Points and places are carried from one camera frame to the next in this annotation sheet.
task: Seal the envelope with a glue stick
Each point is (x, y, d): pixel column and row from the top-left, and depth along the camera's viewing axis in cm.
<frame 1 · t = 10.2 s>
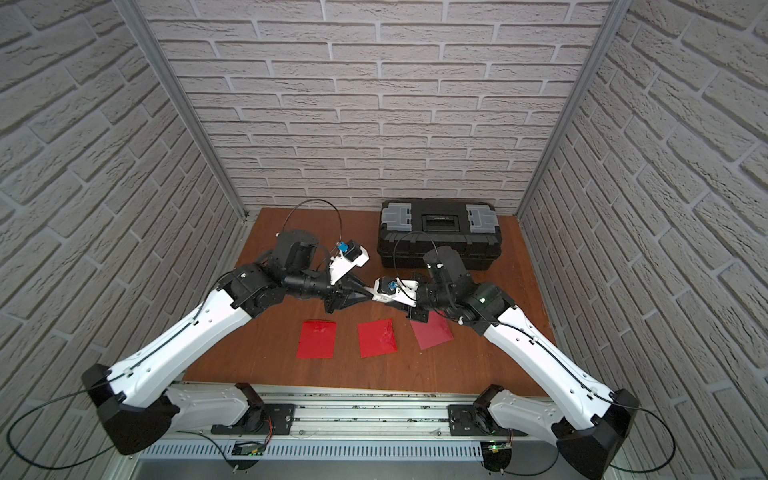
left hand: (372, 289, 64), fingers open
right hand: (397, 290, 70), fingers closed
black plastic toolbox: (412, 227, 94), point 19 cm above the table
left red envelope: (317, 339, 90), on the table
middle red envelope: (377, 338, 89), on the table
right red envelope: (435, 332, 91), on the table

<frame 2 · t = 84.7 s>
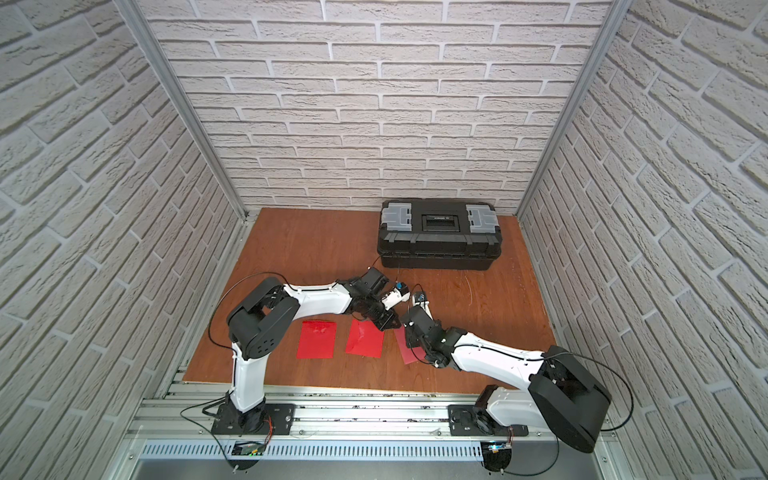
left hand: (402, 323, 90), fingers closed
right hand: (417, 325, 87), fingers closed
middle red envelope: (364, 338, 89), on the table
right red envelope: (409, 354, 88), on the table
the other named things where they were.

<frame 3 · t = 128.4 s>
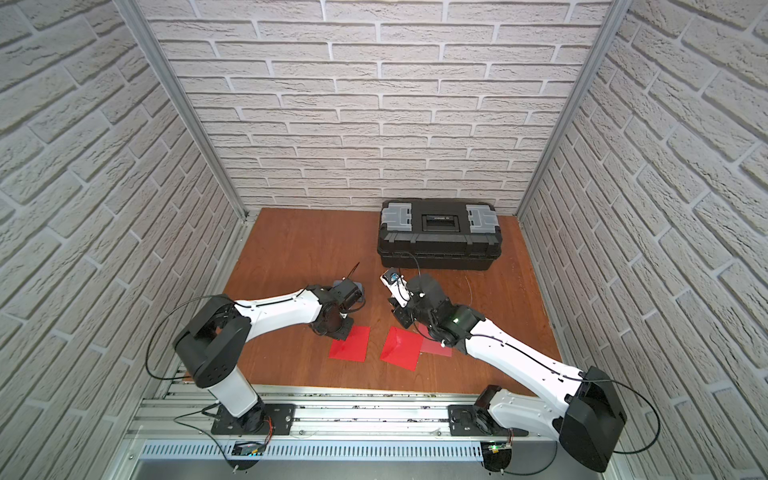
left hand: (344, 329, 89), fingers closed
right hand: (399, 293, 79), fingers closed
middle red envelope: (402, 348, 88), on the table
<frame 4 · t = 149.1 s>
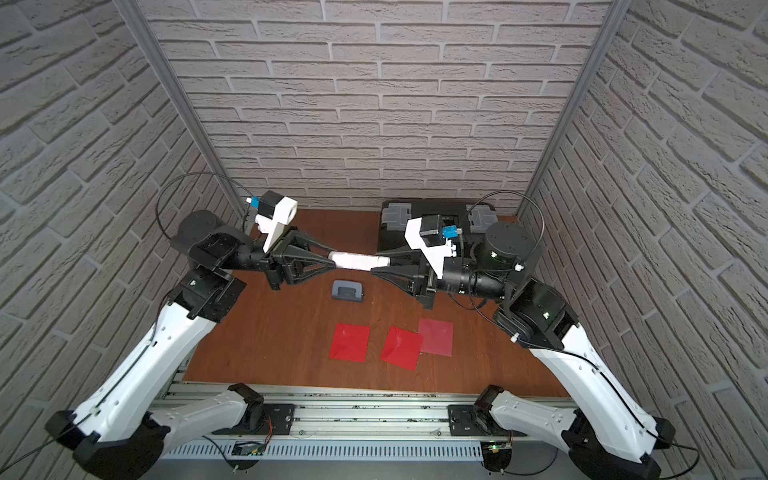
left hand: (342, 263, 46), fingers open
right hand: (378, 262, 47), fingers closed
